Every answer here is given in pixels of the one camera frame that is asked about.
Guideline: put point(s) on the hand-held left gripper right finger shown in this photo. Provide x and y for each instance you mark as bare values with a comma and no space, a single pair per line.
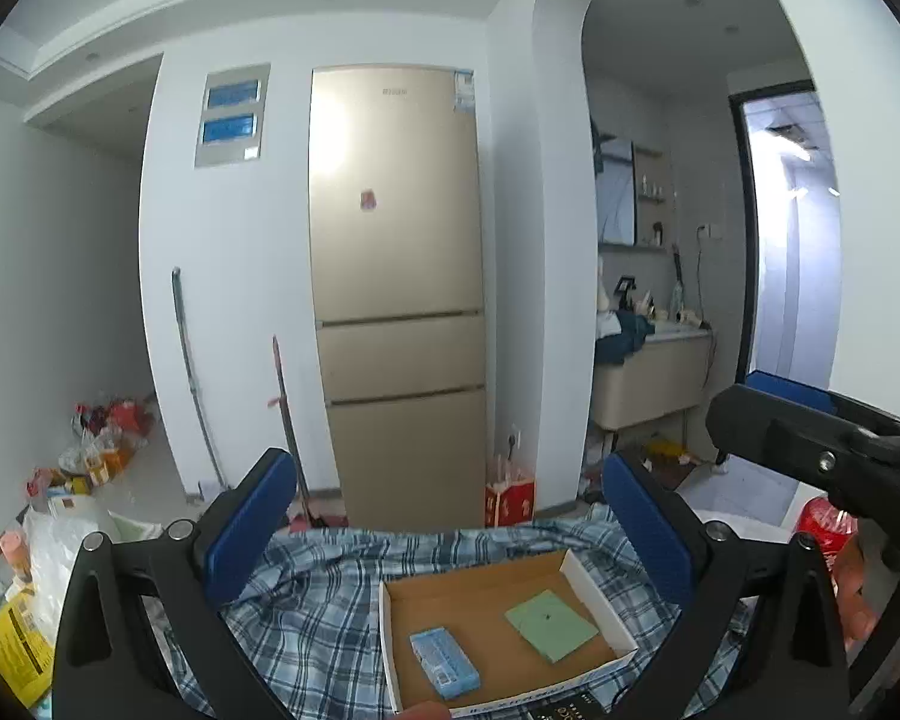
645,532

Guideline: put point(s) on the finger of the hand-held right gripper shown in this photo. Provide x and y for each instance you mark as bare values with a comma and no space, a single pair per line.
787,394
896,637

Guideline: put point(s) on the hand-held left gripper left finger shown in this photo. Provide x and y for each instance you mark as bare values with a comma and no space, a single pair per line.
247,525

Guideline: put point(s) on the shallow cardboard box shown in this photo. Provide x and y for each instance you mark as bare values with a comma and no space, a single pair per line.
487,615

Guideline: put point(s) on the brown stick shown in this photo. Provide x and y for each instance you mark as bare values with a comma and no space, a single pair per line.
289,420

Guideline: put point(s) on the blue plaid cloth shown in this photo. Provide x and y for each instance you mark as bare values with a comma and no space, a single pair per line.
322,615

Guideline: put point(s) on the green square pad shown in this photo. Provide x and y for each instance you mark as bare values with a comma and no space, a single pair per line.
551,622

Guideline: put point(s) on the red label drink bottle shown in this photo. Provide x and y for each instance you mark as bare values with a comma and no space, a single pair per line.
821,521

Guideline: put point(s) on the red floor carton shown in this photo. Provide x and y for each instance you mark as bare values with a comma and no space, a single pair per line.
510,502

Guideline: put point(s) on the beige vanity cabinet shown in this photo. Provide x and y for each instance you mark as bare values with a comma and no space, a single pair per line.
645,382

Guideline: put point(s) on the pile of snack packets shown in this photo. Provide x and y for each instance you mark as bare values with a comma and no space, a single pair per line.
109,435

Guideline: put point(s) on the dark teal cloth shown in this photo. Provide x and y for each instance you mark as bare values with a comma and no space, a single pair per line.
622,337

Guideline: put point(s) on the white plastic bag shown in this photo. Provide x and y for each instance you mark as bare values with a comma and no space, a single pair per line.
60,547

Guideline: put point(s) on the white plush figure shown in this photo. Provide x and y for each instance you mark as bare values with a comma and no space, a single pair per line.
607,300

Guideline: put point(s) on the blue tissue packet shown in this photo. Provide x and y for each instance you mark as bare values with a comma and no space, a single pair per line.
444,660

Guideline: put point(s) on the yellow bag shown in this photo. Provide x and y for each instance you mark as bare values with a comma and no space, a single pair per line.
19,645

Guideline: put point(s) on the bathroom mirror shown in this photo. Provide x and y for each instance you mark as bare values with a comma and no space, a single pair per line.
616,191

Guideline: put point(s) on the gold refrigerator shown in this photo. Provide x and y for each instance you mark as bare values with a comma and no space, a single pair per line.
397,240

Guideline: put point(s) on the red fridge magnet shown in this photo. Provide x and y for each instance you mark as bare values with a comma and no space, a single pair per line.
368,199

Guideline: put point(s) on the fridge label sticker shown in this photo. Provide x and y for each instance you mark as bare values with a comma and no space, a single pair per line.
463,90

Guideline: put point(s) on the black door frame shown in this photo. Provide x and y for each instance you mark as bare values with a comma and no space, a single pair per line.
742,240

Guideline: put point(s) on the wall electrical panel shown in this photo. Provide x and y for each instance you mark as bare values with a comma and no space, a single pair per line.
232,116

